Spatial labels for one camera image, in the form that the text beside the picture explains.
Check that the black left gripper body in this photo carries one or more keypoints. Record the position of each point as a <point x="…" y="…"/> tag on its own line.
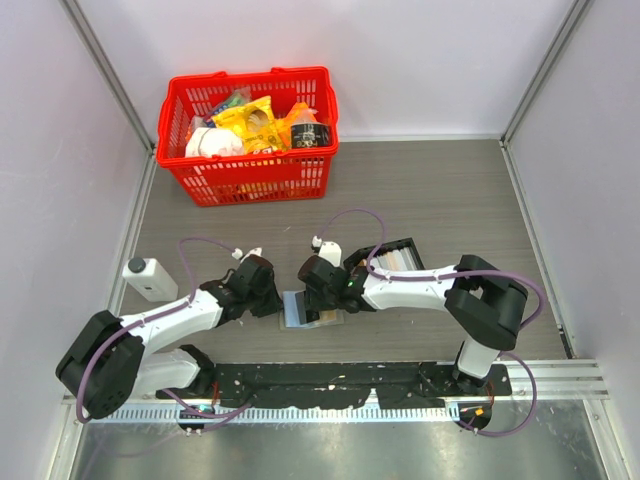
<point x="264" y="301"/>

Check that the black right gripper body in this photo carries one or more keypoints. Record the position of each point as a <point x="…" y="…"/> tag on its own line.
<point x="327" y="301"/>

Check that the gold credit card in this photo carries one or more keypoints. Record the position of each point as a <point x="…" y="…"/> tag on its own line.
<point x="328" y="316"/>

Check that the black card box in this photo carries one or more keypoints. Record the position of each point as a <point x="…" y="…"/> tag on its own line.
<point x="359" y="258"/>

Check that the grey leather card holder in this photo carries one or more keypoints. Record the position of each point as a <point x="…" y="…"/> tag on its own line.
<point x="292" y="315"/>

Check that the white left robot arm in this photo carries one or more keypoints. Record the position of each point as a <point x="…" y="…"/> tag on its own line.
<point x="114" y="358"/>

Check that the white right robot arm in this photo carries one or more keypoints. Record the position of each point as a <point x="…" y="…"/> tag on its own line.
<point x="487" y="304"/>

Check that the stack of white cards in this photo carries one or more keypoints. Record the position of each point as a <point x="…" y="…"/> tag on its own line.
<point x="398" y="259"/>

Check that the red plastic shopping basket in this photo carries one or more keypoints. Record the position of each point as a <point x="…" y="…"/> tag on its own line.
<point x="295" y="174"/>

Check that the white device with grey button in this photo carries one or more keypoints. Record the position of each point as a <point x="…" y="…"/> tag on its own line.
<point x="150" y="279"/>

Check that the black labelled bottle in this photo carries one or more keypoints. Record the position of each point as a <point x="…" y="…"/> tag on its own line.
<point x="310" y="135"/>

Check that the yellow snack bag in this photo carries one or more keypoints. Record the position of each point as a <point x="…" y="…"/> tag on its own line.
<point x="255" y="124"/>

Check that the white crumpled plastic bag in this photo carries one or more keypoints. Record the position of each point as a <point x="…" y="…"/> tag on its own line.
<point x="210" y="142"/>

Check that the orange snack packet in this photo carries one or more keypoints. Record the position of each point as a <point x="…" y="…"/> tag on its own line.
<point x="300" y="113"/>

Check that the green blue snack packet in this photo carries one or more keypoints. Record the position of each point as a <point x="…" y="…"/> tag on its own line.
<point x="238" y="97"/>

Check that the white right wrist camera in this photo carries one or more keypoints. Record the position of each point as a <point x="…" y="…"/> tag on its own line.
<point x="327" y="250"/>

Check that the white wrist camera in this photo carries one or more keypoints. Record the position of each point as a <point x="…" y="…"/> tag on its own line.
<point x="241" y="255"/>
<point x="327" y="250"/>

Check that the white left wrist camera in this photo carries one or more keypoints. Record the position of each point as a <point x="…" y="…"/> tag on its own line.
<point x="241" y="255"/>

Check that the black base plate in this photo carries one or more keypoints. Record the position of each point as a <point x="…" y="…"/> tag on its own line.
<point x="338" y="386"/>

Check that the white slotted cable duct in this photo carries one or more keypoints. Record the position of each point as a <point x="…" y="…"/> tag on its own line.
<point x="370" y="413"/>

